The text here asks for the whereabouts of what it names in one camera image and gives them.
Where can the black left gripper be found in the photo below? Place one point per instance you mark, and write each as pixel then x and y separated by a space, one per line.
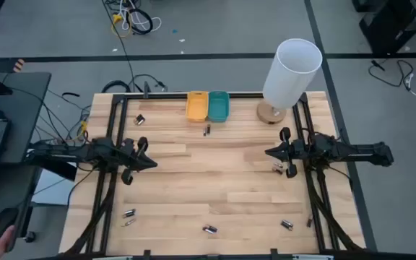
pixel 132 151

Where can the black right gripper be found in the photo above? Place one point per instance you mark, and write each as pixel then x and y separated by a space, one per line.
pixel 291 151

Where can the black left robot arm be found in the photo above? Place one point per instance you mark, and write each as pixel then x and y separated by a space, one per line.
pixel 96 151

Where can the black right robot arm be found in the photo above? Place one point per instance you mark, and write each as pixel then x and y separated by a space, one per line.
pixel 338 150

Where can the thin silver battery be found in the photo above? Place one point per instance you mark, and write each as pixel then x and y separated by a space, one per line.
pixel 129 222

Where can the teal plastic bin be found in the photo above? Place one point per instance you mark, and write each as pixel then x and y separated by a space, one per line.
pixel 218 106

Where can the white shade wooden base lamp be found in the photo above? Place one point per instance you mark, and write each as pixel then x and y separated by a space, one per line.
pixel 291 76

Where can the yellow plastic bin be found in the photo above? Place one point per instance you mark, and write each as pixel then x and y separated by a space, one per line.
pixel 197 106

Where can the white board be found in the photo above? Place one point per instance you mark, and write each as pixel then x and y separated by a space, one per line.
pixel 54 191

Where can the black side desk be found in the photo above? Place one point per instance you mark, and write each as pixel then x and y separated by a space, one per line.
pixel 27 108

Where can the black caster wheel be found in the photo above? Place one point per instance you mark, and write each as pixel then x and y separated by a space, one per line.
pixel 30 236

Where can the black computer mouse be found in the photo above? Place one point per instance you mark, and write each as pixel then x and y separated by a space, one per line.
pixel 5 218

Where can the orange black striped marker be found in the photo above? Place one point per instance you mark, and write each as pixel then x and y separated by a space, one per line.
pixel 18 65

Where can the black computer tower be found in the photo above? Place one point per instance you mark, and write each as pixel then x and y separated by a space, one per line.
pixel 392 29

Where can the black aluminium table frame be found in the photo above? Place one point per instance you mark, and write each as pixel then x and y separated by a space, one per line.
pixel 244 95

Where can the black frame clamp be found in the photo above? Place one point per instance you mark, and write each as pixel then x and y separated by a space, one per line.
pixel 146 254
pixel 146 90
pixel 273 252

